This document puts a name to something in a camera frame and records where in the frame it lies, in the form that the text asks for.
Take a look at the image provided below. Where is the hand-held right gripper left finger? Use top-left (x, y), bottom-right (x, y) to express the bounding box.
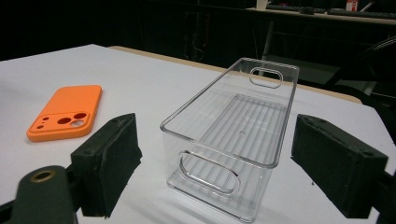
top-left (70, 112), bottom-right (143, 218)

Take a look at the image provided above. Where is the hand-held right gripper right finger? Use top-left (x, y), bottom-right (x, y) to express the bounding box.
top-left (290, 113), bottom-right (389, 219)

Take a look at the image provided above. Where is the orange phone case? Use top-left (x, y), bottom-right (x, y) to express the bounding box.
top-left (26, 84), bottom-right (104, 143)

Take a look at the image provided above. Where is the clear plastic storage bin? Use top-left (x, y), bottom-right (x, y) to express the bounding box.
top-left (160, 57), bottom-right (301, 224)

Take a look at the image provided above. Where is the black folding chair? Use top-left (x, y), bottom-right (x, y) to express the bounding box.
top-left (325, 35), bottom-right (396, 132)

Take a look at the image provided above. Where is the wooden desk with white legs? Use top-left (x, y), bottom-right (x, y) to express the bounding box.
top-left (246, 7), bottom-right (396, 63)

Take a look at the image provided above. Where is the black keyboard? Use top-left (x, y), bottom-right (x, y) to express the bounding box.
top-left (326, 7), bottom-right (396, 21)

